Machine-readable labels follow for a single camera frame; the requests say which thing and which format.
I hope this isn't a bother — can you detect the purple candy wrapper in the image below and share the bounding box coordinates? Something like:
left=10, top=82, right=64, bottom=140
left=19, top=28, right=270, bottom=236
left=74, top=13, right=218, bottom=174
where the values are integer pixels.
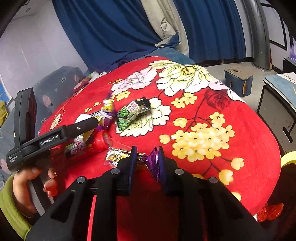
left=104, top=146, right=163, bottom=183

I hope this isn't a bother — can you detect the red drink bottle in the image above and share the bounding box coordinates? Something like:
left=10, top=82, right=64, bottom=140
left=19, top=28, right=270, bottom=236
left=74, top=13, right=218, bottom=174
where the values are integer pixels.
left=64, top=131, right=112, bottom=162

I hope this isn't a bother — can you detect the green black snack bag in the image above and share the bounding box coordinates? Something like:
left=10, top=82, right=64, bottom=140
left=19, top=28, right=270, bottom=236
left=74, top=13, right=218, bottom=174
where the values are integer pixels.
left=116, top=96, right=151, bottom=132

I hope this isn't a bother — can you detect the red plastic bag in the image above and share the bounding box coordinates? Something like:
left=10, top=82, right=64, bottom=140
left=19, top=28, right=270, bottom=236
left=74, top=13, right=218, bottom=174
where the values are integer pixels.
left=256, top=203, right=283, bottom=222

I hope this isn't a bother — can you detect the green sleeve left forearm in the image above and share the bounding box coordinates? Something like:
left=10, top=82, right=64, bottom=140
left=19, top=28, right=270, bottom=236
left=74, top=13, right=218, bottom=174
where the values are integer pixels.
left=1, top=175, right=32, bottom=240

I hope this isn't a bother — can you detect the yellow rimmed trash bin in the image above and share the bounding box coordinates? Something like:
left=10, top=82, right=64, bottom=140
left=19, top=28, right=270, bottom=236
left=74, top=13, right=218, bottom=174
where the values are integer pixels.
left=280, top=151, right=296, bottom=168

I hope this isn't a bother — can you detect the left hand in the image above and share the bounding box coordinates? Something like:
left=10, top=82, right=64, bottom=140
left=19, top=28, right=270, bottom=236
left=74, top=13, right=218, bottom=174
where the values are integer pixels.
left=13, top=167, right=58, bottom=218

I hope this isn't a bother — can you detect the red floral blanket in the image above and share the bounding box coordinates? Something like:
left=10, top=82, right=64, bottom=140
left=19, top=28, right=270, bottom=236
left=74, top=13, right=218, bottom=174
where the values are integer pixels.
left=40, top=57, right=281, bottom=240

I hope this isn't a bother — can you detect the grey patterned pillow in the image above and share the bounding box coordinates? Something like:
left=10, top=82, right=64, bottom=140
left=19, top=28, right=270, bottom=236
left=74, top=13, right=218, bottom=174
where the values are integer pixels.
left=0, top=66, right=86, bottom=176

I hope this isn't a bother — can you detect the pile of toys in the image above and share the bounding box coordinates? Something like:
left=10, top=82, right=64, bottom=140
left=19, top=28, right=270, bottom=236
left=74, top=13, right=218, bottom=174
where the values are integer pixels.
left=73, top=71, right=107, bottom=91

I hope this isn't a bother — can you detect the blue sofa cover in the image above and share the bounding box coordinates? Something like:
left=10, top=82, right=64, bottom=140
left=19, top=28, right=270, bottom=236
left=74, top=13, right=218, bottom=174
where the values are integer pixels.
left=145, top=47, right=195, bottom=65

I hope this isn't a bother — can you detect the blue storage box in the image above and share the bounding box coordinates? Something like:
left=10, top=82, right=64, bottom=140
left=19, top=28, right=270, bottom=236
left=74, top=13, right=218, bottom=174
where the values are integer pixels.
left=224, top=65, right=253, bottom=97

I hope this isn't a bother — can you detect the left dark blue curtain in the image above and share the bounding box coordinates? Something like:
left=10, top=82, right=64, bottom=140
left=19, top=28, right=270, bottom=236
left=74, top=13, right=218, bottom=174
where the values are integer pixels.
left=53, top=1, right=179, bottom=72

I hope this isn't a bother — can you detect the dark blue curtain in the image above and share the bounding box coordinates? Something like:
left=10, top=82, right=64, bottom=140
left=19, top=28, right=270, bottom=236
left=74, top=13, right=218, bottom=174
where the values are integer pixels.
left=53, top=1, right=179, bottom=72
left=174, top=0, right=246, bottom=63

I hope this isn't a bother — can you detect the coffee table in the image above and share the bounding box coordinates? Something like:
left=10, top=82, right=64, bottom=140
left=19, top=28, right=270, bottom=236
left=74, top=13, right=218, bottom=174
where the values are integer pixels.
left=257, top=72, right=295, bottom=154

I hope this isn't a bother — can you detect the right dark blue curtain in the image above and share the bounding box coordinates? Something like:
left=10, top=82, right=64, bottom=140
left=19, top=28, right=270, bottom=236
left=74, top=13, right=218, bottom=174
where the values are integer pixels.
left=174, top=0, right=246, bottom=63

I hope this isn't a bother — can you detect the beige curtain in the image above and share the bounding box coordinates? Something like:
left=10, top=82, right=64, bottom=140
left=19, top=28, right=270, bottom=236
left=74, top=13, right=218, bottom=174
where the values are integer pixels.
left=141, top=0, right=189, bottom=56

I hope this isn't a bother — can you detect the silver tower air conditioner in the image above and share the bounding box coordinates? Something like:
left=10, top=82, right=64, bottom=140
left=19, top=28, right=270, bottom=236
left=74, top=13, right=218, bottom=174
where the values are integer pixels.
left=242, top=0, right=271, bottom=71

